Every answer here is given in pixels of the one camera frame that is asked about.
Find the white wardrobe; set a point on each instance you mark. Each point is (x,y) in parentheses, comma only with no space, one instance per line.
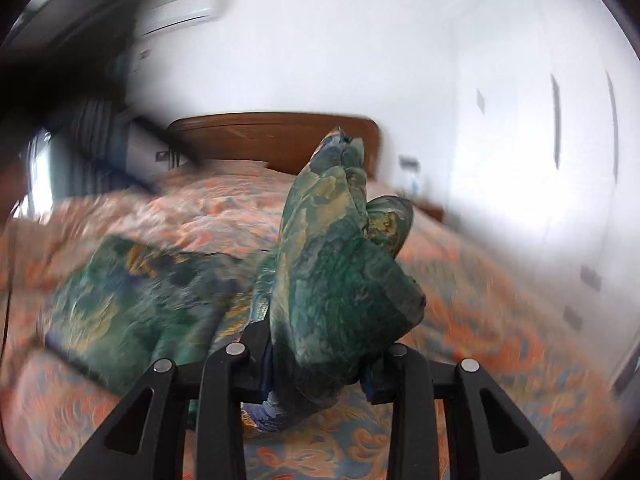
(546,160)

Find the wall switch panel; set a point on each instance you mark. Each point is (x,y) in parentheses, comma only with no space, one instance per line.
(408,163)

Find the wooden nightstand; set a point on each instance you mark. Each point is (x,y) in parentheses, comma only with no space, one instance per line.
(434,211)

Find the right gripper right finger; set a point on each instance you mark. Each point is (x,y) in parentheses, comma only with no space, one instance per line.
(411,384)

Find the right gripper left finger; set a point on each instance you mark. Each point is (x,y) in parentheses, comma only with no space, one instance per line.
(232,376)

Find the white air conditioner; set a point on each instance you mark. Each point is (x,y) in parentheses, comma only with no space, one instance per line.
(172,14)

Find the blue-grey curtain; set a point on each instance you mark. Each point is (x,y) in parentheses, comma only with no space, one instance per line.
(79,151)

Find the green brocade jacket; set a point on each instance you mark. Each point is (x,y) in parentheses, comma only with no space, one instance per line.
(331,290)

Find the wooden headboard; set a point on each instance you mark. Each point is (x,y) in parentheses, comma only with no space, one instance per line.
(284,141)

